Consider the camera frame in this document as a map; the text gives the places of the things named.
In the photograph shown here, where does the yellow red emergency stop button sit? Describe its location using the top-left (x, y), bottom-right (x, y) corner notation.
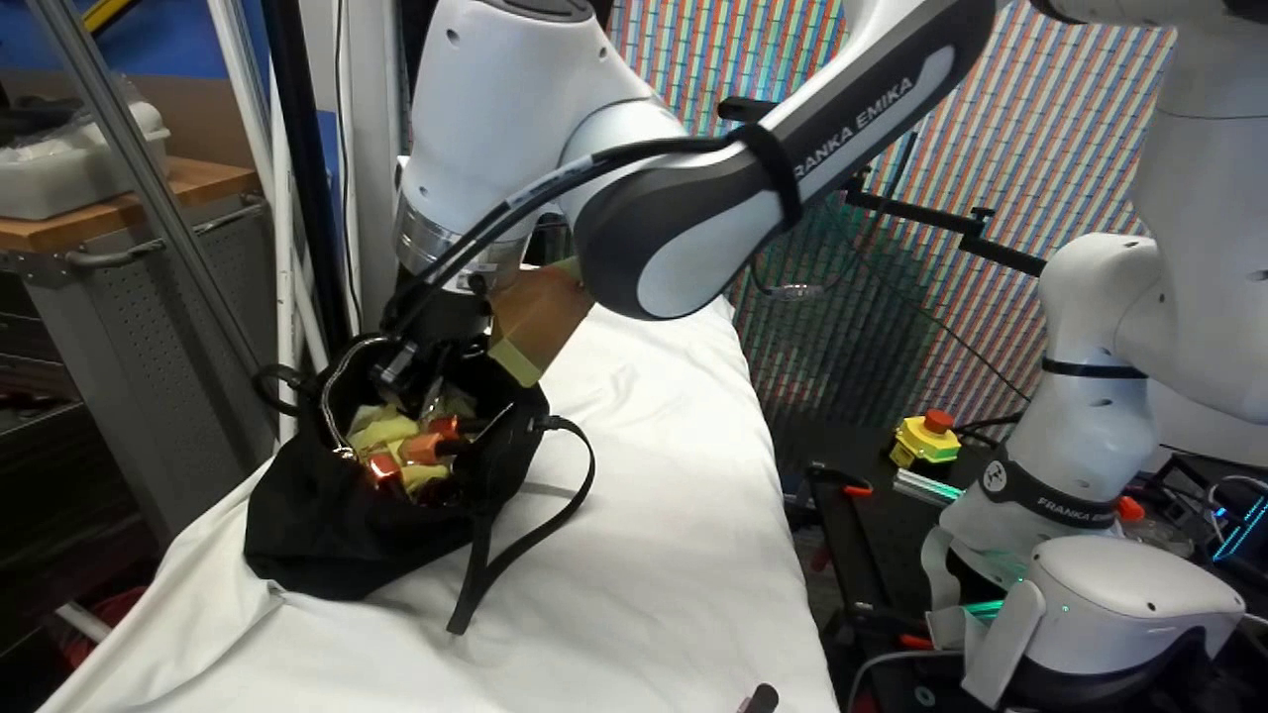
top-left (888, 407), bottom-right (968, 472)

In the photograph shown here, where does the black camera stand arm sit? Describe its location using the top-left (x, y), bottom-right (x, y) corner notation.
top-left (842, 177), bottom-right (1048, 283)

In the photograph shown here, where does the slanted aluminium pole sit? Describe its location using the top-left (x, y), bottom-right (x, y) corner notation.
top-left (23, 0), bottom-right (271, 394)

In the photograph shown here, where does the black curtain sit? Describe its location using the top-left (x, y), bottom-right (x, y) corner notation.
top-left (392, 0), bottom-right (448, 173)

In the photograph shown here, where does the tan wrist plate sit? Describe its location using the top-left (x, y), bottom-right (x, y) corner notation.
top-left (481, 256), bottom-right (599, 396)

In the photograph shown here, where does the white frame tube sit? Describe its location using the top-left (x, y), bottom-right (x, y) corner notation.
top-left (211, 0), bottom-right (332, 387)

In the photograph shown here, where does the grey metal cabinet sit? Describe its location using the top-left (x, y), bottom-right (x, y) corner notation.
top-left (0, 196), bottom-right (282, 539)

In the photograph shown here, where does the black tool orange handle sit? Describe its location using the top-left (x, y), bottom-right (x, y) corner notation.
top-left (804, 460), bottom-right (883, 511)

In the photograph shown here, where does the black fabric handbag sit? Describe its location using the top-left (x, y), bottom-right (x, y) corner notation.
top-left (236, 308), bottom-right (602, 638)

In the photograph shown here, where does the white tablecloth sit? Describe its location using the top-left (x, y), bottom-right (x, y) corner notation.
top-left (36, 245), bottom-right (842, 713)

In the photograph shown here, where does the wooden board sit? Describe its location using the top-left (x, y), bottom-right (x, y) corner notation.
top-left (0, 153), bottom-right (261, 256)

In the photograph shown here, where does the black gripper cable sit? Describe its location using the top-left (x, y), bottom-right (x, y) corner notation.
top-left (389, 122), bottom-right (796, 332)

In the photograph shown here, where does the colourful patterned screen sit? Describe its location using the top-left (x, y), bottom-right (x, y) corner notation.
top-left (604, 0), bottom-right (1182, 441)

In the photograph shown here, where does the black frame post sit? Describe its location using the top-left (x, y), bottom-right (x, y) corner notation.
top-left (257, 0), bottom-right (355, 354)

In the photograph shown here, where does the yellow cloth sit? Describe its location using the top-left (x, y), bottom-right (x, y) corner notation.
top-left (341, 396), bottom-right (466, 503)

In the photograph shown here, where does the black camera on stand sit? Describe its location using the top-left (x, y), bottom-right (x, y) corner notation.
top-left (714, 91), bottom-right (783, 130)

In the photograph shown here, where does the white plastic container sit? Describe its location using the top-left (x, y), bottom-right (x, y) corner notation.
top-left (0, 97), bottom-right (175, 221)

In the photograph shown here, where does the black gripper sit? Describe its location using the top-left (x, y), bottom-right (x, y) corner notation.
top-left (389, 283), bottom-right (500, 415)

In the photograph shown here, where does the blue lit device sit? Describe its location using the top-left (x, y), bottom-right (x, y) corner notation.
top-left (1205, 472), bottom-right (1268, 572)

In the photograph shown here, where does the teal box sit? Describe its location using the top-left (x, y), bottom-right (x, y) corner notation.
top-left (890, 464), bottom-right (974, 509)

